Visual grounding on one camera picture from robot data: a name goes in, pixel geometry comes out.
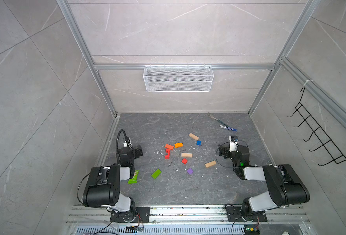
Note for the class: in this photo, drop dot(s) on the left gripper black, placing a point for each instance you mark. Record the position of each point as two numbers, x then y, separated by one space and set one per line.
138 151

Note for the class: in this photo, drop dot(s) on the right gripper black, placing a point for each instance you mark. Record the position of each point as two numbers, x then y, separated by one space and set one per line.
223 151

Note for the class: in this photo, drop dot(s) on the natural wood block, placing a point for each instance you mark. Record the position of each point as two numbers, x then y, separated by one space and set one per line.
194 137
187 155
210 164

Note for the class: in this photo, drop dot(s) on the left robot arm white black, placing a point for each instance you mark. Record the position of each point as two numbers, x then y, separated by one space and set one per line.
102 188

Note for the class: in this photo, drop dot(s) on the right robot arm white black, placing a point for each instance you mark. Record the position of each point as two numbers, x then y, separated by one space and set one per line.
284 187

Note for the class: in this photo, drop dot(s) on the green rectangular block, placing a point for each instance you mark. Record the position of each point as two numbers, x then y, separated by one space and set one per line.
156 173

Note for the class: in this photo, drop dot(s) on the red arch wood block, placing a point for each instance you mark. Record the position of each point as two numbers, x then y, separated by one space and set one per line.
168 152

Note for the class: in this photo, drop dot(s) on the orange-red wood block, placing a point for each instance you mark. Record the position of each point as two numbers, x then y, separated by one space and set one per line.
170 147

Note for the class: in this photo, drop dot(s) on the purple small block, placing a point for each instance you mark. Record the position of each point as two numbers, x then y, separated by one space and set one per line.
190 171

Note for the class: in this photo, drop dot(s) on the yellow-orange wood block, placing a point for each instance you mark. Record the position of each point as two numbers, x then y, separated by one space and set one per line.
178 145

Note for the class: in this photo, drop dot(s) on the green snack wrapper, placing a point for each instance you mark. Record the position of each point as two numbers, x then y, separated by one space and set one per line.
133 180

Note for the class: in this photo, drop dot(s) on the blue marker pen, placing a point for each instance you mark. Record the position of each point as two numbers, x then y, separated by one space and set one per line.
228 128

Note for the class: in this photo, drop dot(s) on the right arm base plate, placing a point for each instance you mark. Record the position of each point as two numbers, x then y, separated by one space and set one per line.
240 214

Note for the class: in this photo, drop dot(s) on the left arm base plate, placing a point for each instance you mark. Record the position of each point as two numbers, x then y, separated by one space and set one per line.
135 215

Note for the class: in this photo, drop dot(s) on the white wire mesh basket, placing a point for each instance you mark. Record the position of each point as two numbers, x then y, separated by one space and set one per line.
169 79

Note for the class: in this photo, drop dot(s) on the black wire hook rack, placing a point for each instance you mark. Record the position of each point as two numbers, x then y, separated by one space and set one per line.
325 141

